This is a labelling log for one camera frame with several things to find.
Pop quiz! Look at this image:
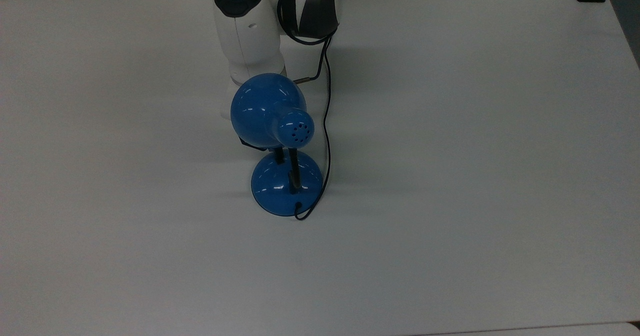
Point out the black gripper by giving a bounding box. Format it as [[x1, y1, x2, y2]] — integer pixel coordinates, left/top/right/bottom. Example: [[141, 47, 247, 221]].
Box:
[[238, 136, 285, 165]]

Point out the blue desk lamp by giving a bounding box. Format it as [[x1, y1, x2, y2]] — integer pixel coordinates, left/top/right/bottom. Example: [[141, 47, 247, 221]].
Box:
[[230, 73, 325, 218]]

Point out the black lamp power cable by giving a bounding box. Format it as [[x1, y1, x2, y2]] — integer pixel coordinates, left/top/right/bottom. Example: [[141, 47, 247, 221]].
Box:
[[294, 35, 334, 222]]

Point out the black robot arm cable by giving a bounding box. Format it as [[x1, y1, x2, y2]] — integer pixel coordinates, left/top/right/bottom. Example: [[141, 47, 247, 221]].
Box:
[[276, 0, 342, 84]]

